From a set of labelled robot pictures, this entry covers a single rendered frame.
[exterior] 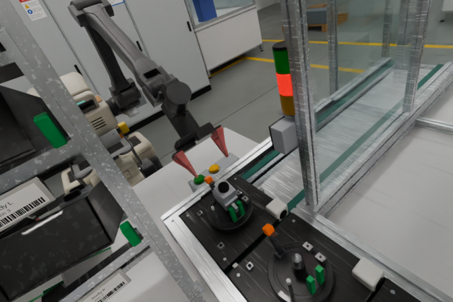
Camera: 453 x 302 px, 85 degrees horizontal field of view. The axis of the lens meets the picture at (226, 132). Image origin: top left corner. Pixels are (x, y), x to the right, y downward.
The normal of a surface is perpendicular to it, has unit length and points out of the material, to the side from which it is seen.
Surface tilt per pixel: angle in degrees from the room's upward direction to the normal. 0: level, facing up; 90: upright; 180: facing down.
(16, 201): 90
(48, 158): 90
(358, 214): 0
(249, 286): 0
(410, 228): 0
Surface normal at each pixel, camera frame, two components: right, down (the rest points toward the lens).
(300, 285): -0.25, -0.81
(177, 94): 0.29, -0.29
